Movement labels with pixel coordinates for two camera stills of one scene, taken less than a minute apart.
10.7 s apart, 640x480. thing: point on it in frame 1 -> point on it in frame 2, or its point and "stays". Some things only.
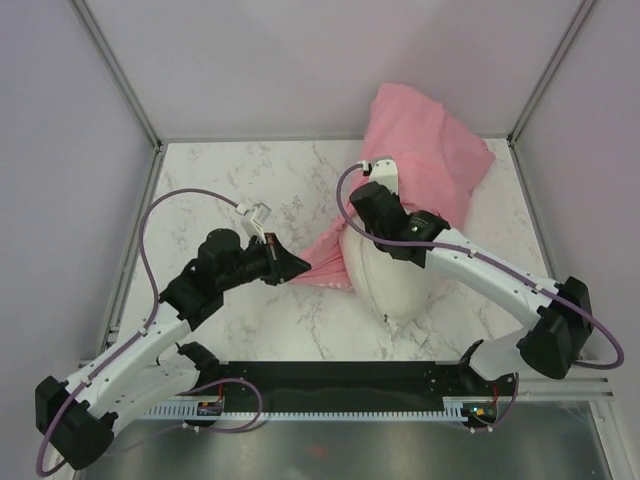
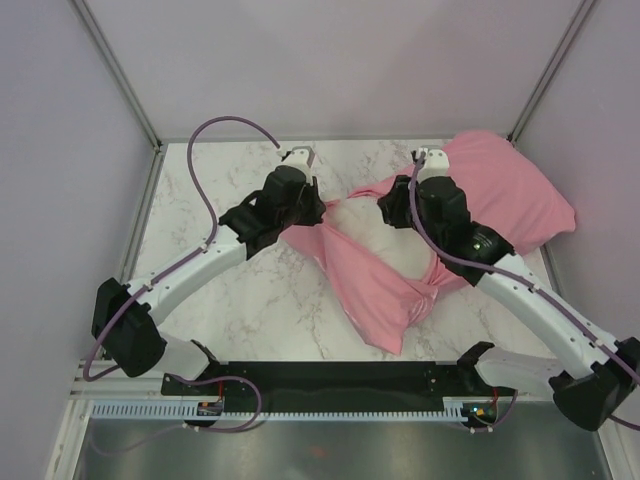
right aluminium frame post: [549, 71] stays
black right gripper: [396, 197] -> [391, 203]
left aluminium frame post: [114, 68] stays
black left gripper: [282, 266] -> [317, 207]
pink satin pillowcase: [438, 162] -> [509, 192]
